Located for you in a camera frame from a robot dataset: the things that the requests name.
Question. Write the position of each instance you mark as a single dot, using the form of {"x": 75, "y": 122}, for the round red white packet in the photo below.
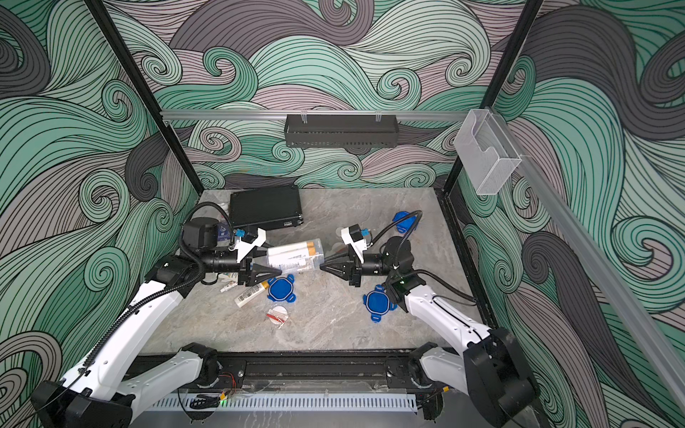
{"x": 278, "y": 315}

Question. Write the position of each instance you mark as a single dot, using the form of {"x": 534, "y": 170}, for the white tube orange cap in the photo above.
{"x": 250, "y": 294}

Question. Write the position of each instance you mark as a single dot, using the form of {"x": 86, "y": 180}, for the clear acrylic wall holder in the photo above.
{"x": 486, "y": 148}

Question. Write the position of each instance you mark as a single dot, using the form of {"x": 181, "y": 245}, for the aluminium wall rail right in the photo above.
{"x": 656, "y": 347}

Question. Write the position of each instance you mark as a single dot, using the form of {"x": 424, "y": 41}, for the black ribbed case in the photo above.
{"x": 269, "y": 208}

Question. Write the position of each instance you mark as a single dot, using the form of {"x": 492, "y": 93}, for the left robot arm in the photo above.
{"x": 96, "y": 392}

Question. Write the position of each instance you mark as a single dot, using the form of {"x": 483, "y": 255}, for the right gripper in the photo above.
{"x": 349, "y": 265}

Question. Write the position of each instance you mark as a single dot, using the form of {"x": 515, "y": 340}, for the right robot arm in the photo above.
{"x": 407, "y": 288}

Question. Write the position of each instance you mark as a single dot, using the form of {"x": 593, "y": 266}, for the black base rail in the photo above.
{"x": 348, "y": 366}

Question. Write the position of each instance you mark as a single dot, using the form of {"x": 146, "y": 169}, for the white perforated cable duct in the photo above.
{"x": 294, "y": 402}

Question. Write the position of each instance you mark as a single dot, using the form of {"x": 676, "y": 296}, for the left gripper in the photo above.
{"x": 251, "y": 275}

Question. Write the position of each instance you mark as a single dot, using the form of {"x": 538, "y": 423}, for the black wall shelf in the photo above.
{"x": 341, "y": 131}

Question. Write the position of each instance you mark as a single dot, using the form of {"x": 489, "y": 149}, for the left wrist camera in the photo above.
{"x": 247, "y": 239}

